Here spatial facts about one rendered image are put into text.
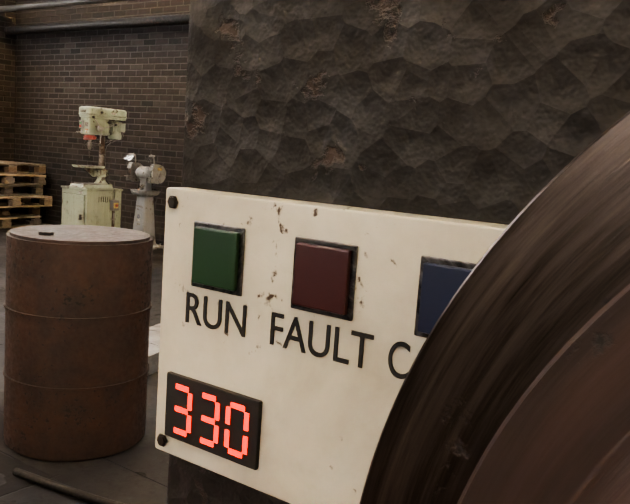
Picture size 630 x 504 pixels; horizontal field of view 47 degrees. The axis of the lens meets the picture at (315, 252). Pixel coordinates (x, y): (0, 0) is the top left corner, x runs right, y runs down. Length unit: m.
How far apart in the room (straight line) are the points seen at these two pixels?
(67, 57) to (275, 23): 10.32
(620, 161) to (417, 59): 0.21
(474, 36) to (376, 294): 0.14
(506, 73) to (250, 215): 0.17
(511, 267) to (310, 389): 0.23
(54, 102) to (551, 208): 10.77
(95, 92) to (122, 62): 0.64
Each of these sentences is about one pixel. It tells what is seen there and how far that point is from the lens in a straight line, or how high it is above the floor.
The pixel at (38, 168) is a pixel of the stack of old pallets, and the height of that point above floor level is 0.81.
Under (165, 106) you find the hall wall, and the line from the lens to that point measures 9.20.
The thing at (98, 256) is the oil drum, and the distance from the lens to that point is 2.87.
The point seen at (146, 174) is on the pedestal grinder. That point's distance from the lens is 8.81.
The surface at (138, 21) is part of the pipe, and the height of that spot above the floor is 2.70.
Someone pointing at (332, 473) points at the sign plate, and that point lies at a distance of 0.43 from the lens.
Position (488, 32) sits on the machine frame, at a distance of 0.39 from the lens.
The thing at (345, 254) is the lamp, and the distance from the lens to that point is 0.39.
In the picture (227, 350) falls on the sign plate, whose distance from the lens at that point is 0.46.
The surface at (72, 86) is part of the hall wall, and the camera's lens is 10.62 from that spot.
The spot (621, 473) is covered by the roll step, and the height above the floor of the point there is 1.20.
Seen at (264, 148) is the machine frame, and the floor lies 1.27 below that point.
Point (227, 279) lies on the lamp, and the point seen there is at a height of 1.19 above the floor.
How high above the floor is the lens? 1.27
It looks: 8 degrees down
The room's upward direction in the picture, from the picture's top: 4 degrees clockwise
